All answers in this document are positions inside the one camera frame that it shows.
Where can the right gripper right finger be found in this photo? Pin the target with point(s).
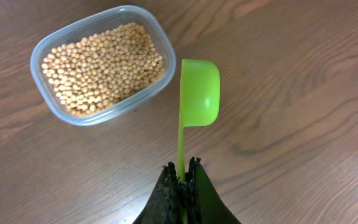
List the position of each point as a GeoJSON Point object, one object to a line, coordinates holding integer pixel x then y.
{"type": "Point", "coordinates": [203, 204]}

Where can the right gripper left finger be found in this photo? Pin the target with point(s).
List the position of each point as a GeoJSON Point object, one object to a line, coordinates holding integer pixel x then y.
{"type": "Point", "coordinates": [163, 205]}

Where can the green plastic measuring scoop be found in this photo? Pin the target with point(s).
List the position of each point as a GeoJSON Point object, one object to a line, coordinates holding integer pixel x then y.
{"type": "Point", "coordinates": [199, 100]}

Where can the clear container of soybeans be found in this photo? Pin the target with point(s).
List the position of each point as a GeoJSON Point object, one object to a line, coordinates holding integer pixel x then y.
{"type": "Point", "coordinates": [103, 65]}

